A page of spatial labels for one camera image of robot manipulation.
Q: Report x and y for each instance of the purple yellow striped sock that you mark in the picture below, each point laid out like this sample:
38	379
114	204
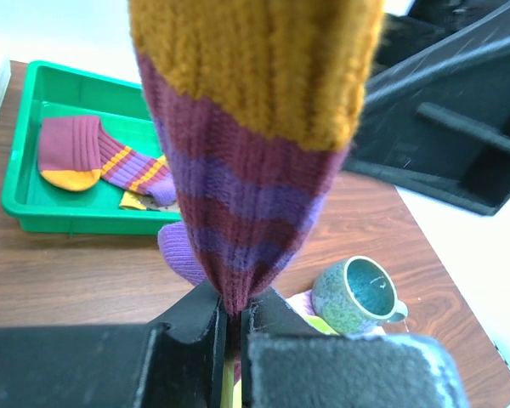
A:
76	152

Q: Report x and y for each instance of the green plastic tray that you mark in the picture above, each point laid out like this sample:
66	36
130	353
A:
52	90

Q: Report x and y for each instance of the teal ceramic mug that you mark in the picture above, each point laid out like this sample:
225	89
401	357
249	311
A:
355	295

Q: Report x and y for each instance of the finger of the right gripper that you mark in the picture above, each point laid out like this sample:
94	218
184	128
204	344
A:
437	110

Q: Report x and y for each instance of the green scalloped plate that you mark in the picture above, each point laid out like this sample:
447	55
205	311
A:
319	324

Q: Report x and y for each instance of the yellow monster sock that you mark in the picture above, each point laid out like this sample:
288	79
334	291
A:
133	201

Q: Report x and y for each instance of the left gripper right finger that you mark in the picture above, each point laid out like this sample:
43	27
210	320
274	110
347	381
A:
286	362

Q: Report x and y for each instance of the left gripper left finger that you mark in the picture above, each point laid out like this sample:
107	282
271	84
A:
175	360

